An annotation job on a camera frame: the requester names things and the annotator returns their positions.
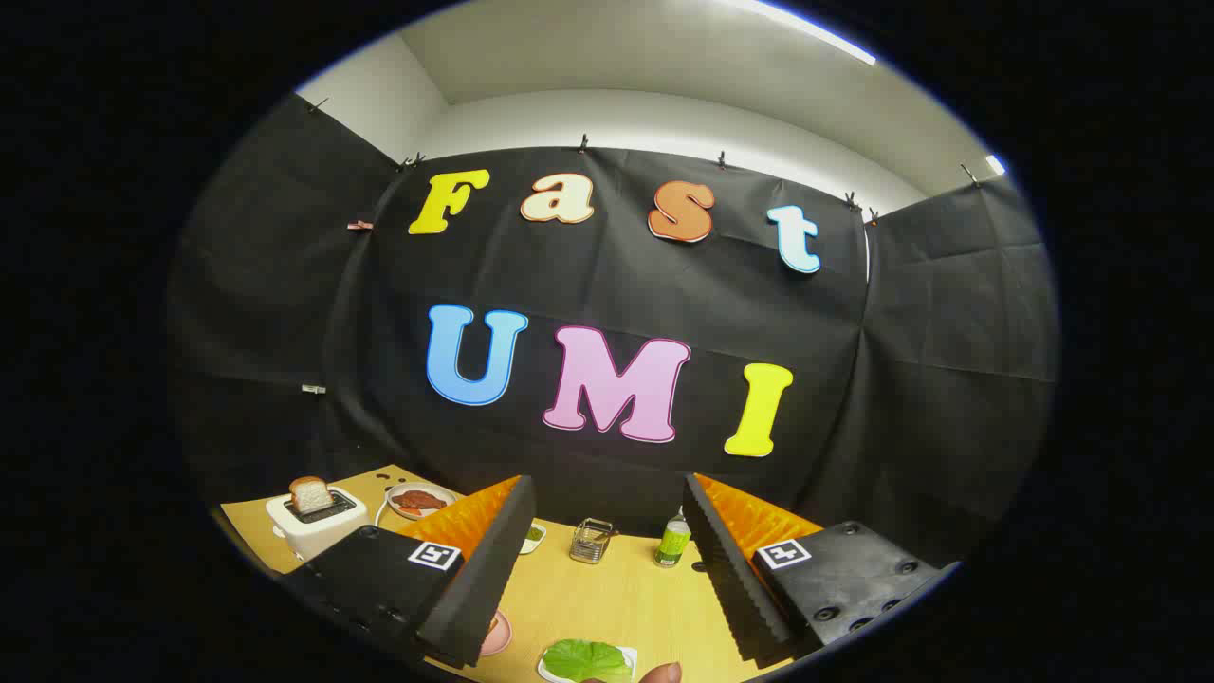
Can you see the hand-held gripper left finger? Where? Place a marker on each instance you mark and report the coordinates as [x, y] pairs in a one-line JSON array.
[[484, 569]]

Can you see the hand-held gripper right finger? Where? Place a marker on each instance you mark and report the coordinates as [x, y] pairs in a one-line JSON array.
[[726, 569]]

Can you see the green lettuce leaf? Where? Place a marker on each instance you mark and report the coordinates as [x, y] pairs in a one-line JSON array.
[[583, 659]]

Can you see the toasted bread slice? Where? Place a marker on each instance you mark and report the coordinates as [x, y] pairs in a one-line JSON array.
[[311, 495]]

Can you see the white divided condiment dish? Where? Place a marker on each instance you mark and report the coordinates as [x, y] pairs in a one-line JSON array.
[[533, 541]]

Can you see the green label plastic bottle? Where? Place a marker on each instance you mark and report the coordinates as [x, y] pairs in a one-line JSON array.
[[671, 545]]

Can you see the pink round plate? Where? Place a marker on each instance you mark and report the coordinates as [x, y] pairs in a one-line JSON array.
[[498, 636]]

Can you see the red meat slice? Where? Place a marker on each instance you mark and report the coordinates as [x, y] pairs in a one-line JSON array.
[[417, 500]]

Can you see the small white round plate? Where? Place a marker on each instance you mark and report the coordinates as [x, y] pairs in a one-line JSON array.
[[418, 486]]

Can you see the white square plate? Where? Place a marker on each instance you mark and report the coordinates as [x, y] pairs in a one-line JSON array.
[[629, 656]]

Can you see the white toaster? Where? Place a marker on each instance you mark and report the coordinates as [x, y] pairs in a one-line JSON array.
[[318, 538]]

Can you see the black backdrop cloth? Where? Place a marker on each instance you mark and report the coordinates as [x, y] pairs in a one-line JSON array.
[[607, 285]]

